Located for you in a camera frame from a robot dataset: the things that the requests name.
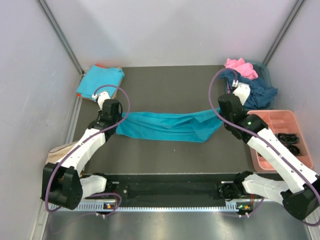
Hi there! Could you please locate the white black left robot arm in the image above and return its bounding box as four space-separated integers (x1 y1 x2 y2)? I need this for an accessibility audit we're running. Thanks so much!
41 99 123 210

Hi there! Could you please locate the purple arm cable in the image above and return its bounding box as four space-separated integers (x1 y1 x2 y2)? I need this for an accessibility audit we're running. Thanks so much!
44 84 131 218
208 68 320 227

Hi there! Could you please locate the teal plastic basket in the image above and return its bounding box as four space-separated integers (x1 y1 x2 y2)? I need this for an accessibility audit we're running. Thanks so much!
224 59 276 111

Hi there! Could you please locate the beige cloth bag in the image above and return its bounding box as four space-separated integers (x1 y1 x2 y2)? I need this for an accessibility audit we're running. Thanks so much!
45 141 77 164

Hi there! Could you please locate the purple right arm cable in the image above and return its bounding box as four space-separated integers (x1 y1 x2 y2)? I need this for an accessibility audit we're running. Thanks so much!
208 68 320 227

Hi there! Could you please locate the black cable bundle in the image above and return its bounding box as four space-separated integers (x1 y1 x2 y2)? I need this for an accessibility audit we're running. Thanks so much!
276 132 301 144
287 144 301 156

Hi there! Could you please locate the pink t shirt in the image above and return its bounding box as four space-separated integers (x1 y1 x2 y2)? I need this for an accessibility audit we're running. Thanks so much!
224 58 258 80

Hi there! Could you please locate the aluminium frame rail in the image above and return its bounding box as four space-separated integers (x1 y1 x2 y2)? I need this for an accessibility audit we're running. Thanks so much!
36 0 85 76

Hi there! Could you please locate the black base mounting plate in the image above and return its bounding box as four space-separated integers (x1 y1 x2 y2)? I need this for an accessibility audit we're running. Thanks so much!
84 172 266 207

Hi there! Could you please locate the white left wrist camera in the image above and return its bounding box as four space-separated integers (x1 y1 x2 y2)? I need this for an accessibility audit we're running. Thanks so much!
91 91 111 109

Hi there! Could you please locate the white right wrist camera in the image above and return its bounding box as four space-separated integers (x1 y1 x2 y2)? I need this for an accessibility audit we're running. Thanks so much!
232 80 251 105

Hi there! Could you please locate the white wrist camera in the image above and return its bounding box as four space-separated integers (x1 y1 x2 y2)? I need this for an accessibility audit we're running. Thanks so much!
91 91 111 109
232 80 251 105

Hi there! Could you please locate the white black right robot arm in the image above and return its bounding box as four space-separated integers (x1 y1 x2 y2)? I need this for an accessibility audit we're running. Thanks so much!
218 93 320 221

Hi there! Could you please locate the pink compartment tray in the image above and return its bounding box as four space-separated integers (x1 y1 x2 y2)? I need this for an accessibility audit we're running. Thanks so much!
248 110 313 169

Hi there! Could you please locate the navy blue t shirt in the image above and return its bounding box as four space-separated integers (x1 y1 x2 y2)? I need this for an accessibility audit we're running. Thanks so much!
236 71 278 111

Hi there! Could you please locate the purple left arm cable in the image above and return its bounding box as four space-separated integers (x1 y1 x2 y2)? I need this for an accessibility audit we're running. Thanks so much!
44 84 131 218

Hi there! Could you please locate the white slotted cable duct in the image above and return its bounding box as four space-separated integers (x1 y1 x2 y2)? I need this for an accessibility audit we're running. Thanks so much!
49 199 255 213

